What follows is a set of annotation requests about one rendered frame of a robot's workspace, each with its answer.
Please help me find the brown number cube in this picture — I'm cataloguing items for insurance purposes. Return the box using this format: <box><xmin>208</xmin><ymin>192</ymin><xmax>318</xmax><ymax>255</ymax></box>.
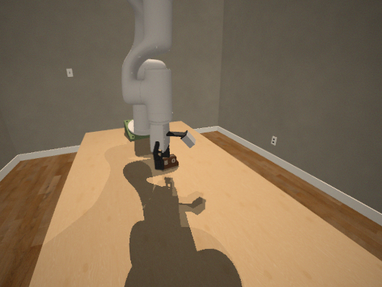
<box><xmin>169</xmin><ymin>154</ymin><xmax>176</xmax><ymax>164</ymax></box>
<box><xmin>162</xmin><ymin>157</ymin><xmax>170</xmax><ymax>165</ymax></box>

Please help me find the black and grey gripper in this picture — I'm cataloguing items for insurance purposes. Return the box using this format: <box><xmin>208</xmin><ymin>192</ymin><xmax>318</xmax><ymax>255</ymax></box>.
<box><xmin>149</xmin><ymin>120</ymin><xmax>171</xmax><ymax>170</ymax></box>

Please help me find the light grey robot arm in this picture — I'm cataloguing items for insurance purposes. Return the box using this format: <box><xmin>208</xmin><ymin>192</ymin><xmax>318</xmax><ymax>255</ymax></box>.
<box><xmin>121</xmin><ymin>0</ymin><xmax>173</xmax><ymax>135</ymax></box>

